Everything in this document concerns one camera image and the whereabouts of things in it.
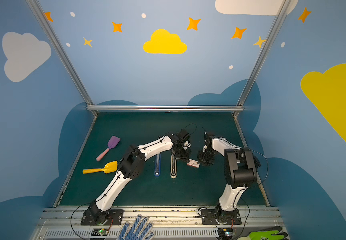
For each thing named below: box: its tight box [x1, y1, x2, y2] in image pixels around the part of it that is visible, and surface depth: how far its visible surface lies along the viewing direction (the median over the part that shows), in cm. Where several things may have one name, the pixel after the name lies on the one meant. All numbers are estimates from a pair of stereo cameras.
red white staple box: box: [187, 158, 200, 168], surface depth 95 cm
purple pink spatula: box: [95, 135, 121, 162], surface depth 103 cm
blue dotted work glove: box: [116, 214, 155, 240], surface depth 72 cm
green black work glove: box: [248, 226, 289, 240], surface depth 71 cm
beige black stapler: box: [170, 153, 177, 179], surface depth 92 cm
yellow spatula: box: [82, 161, 118, 174], surface depth 93 cm
